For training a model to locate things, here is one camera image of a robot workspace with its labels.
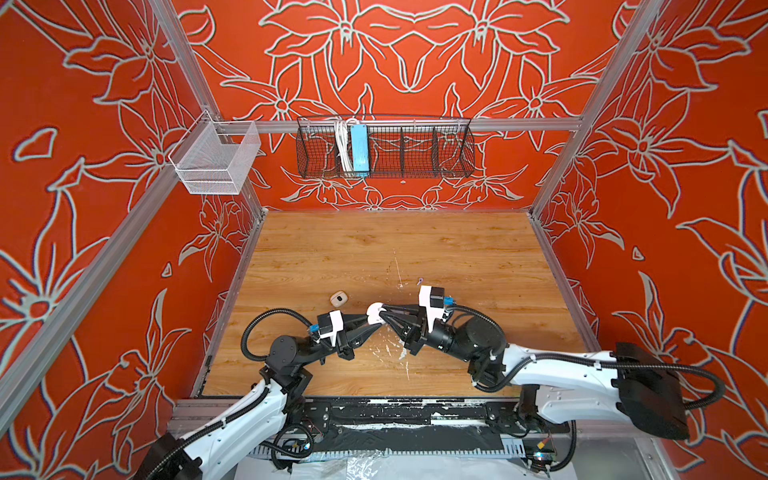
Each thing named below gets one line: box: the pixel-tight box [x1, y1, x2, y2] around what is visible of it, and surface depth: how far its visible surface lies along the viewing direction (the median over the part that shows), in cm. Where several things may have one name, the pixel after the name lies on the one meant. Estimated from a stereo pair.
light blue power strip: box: [351, 124, 370, 172], surface depth 91 cm
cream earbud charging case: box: [330, 290, 349, 308], surface depth 95 cm
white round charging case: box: [366, 302, 387, 325], surface depth 62 cm
